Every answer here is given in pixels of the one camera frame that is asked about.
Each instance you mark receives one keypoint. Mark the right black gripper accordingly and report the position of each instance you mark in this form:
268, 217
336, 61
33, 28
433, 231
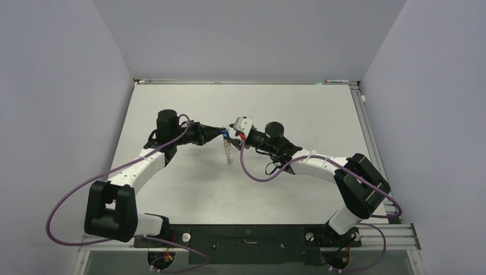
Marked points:
238, 142

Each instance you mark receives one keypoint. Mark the blue capped key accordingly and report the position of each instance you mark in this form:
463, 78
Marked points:
225, 133

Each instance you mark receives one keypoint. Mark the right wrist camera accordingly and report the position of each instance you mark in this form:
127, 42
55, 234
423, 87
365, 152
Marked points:
242, 127

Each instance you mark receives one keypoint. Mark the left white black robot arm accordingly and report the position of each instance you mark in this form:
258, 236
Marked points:
112, 211

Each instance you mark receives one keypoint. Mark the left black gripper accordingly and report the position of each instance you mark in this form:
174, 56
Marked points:
201, 131

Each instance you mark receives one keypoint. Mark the aluminium front rail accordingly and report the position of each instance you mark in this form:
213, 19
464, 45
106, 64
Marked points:
397, 237

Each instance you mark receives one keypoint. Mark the red white marker pen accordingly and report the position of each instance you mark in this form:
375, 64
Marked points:
337, 81

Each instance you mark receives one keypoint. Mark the round metal keyring disc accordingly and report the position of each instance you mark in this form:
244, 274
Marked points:
227, 147

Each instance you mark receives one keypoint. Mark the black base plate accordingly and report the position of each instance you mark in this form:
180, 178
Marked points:
256, 244

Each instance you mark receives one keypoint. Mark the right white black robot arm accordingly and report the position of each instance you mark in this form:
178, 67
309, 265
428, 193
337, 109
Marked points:
361, 185

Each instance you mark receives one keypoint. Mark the aluminium back rail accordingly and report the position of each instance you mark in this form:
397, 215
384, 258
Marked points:
235, 82

